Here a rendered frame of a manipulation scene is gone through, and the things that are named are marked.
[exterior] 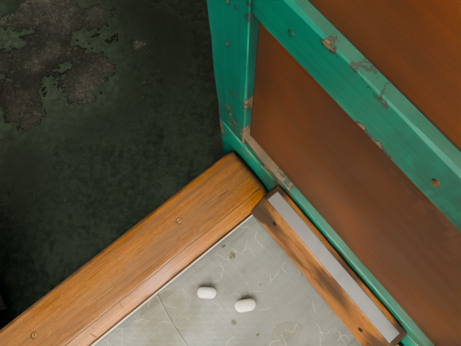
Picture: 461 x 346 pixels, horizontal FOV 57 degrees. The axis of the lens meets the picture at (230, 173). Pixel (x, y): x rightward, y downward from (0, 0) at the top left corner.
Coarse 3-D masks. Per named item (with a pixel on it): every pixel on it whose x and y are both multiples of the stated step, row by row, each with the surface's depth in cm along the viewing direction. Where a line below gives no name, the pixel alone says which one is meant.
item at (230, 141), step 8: (224, 128) 78; (224, 136) 83; (232, 136) 77; (224, 144) 88; (232, 144) 82; (240, 144) 75; (224, 152) 94; (240, 152) 81; (248, 152) 74; (248, 160) 78; (256, 160) 74; (256, 168) 78; (264, 176) 76; (264, 184) 81; (272, 184) 75; (408, 336) 66; (408, 344) 69; (416, 344) 66
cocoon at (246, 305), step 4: (240, 300) 76; (244, 300) 76; (248, 300) 75; (252, 300) 76; (236, 304) 75; (240, 304) 75; (244, 304) 75; (248, 304) 75; (252, 304) 75; (236, 308) 75; (240, 308) 75; (244, 308) 75; (248, 308) 75; (252, 308) 75
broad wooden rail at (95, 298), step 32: (224, 160) 81; (192, 192) 80; (224, 192) 80; (256, 192) 80; (160, 224) 78; (192, 224) 78; (224, 224) 79; (96, 256) 77; (128, 256) 77; (160, 256) 77; (192, 256) 78; (64, 288) 76; (96, 288) 76; (128, 288) 76; (160, 288) 78; (32, 320) 74; (64, 320) 74; (96, 320) 74
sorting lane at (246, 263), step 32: (256, 224) 81; (224, 256) 79; (256, 256) 79; (192, 288) 78; (224, 288) 78; (256, 288) 78; (288, 288) 78; (128, 320) 77; (160, 320) 76; (192, 320) 76; (224, 320) 76; (256, 320) 76; (288, 320) 76; (320, 320) 76
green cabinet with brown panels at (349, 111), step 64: (256, 0) 36; (320, 0) 30; (384, 0) 25; (448, 0) 22; (256, 64) 48; (320, 64) 34; (384, 64) 29; (448, 64) 24; (256, 128) 66; (320, 128) 45; (384, 128) 32; (448, 128) 28; (320, 192) 60; (384, 192) 43; (448, 192) 31; (384, 256) 55; (448, 256) 40; (448, 320) 51
